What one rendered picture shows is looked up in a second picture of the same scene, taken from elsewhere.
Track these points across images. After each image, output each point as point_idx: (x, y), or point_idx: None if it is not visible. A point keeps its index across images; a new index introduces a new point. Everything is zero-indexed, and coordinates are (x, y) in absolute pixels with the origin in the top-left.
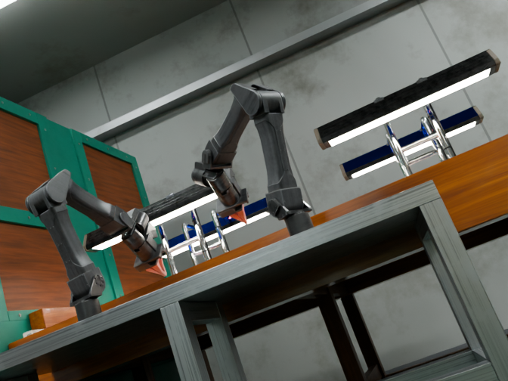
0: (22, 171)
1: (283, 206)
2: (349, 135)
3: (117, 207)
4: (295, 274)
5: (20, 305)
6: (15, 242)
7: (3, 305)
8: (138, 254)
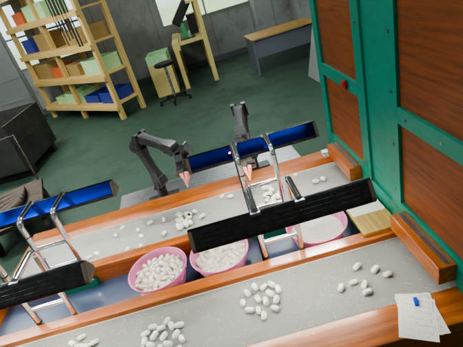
0: (338, 31)
1: None
2: None
3: (233, 131)
4: None
5: (337, 133)
6: (335, 93)
7: (329, 128)
8: None
